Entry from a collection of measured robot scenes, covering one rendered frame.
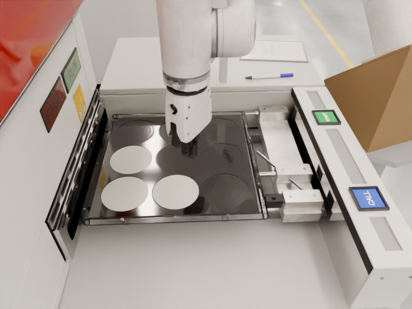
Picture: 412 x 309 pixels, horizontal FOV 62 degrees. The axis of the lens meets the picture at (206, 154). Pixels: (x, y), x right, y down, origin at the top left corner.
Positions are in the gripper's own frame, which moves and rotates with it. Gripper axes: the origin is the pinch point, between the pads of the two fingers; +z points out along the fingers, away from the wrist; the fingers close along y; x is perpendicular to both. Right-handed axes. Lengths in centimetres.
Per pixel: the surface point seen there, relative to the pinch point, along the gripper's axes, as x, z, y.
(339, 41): 26, 98, 312
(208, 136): 3.9, 8.1, 14.2
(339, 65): 12, 98, 261
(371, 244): -37.9, 2.0, -3.3
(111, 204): 9.4, 8.1, -15.5
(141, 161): 12.4, 8.1, -2.0
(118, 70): 38.2, 1.6, 20.5
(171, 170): 4.8, 8.1, -0.8
